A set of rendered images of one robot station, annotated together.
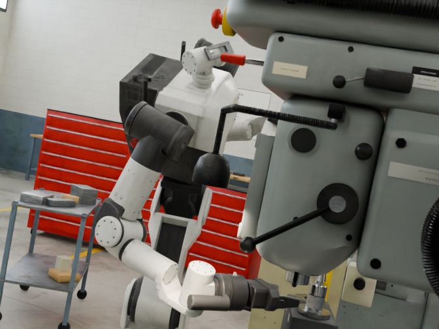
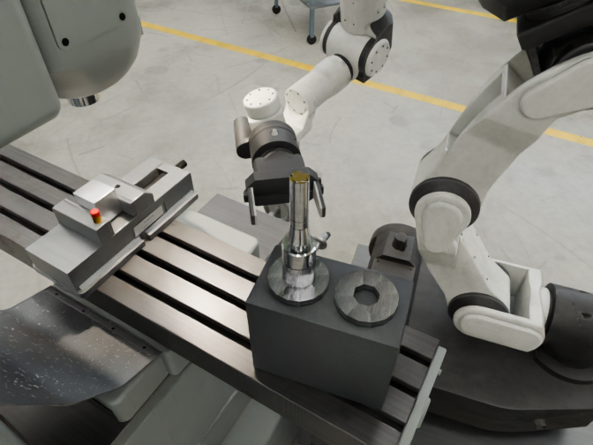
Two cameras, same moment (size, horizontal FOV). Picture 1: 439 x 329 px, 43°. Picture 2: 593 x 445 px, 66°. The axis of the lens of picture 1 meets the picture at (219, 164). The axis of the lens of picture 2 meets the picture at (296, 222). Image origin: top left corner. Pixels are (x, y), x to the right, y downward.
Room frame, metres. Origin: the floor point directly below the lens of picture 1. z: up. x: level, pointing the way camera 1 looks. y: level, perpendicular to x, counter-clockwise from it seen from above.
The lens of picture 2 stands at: (1.57, -0.72, 1.64)
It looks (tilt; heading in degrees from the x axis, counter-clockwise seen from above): 44 degrees down; 106
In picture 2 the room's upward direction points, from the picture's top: straight up
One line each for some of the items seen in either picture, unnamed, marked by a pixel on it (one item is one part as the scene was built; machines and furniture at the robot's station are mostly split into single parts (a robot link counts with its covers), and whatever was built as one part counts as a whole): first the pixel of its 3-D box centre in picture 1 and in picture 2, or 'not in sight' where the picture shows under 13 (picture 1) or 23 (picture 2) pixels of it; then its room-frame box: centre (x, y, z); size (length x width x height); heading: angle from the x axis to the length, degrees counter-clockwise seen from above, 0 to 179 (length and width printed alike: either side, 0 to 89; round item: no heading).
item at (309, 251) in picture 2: (318, 285); (298, 245); (1.45, -0.32, 1.19); 0.05 x 0.05 x 0.01
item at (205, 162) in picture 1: (212, 168); not in sight; (1.08, 0.01, 1.46); 0.07 x 0.07 x 0.06
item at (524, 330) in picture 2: not in sight; (498, 300); (1.87, 0.09, 0.68); 0.21 x 0.20 x 0.13; 177
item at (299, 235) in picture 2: (323, 263); (299, 212); (1.45, -0.32, 1.25); 0.03 x 0.03 x 0.11
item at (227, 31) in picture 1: (230, 20); not in sight; (1.13, 0.03, 1.76); 0.06 x 0.02 x 0.06; 166
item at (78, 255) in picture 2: not in sight; (116, 212); (1.01, -0.14, 0.98); 0.35 x 0.15 x 0.11; 75
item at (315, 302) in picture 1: (315, 298); (298, 262); (1.45, -0.32, 1.16); 0.05 x 0.05 x 0.06
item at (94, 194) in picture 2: not in sight; (98, 201); (1.00, -0.17, 1.03); 0.06 x 0.05 x 0.06; 165
